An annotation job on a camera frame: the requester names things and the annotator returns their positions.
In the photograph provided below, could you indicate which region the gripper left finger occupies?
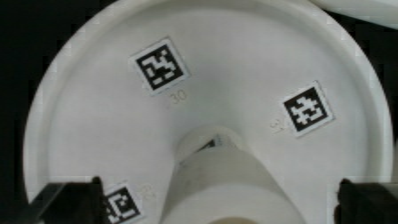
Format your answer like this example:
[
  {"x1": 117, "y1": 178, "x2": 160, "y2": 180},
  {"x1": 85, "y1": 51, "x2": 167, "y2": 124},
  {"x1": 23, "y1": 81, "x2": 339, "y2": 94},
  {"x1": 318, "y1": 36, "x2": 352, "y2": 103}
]
[{"x1": 30, "y1": 176, "x2": 106, "y2": 224}]

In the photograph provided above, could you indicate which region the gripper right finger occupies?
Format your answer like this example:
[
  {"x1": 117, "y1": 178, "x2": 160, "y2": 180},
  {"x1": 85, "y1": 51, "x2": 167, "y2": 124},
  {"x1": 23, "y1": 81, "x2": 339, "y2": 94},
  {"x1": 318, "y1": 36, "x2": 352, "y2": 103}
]
[{"x1": 334, "y1": 179, "x2": 398, "y2": 224}]

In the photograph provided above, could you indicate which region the white cylindrical table leg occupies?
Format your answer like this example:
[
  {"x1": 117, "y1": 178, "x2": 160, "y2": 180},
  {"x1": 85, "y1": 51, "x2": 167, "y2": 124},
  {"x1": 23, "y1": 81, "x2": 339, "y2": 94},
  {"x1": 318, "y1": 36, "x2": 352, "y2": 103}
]
[{"x1": 161, "y1": 126, "x2": 305, "y2": 224}]

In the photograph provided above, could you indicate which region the white round table top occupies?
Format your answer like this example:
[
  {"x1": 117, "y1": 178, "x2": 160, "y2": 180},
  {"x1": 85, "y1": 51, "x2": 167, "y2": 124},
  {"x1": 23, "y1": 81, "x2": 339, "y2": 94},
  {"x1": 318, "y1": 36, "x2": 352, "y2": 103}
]
[{"x1": 23, "y1": 0, "x2": 392, "y2": 224}]

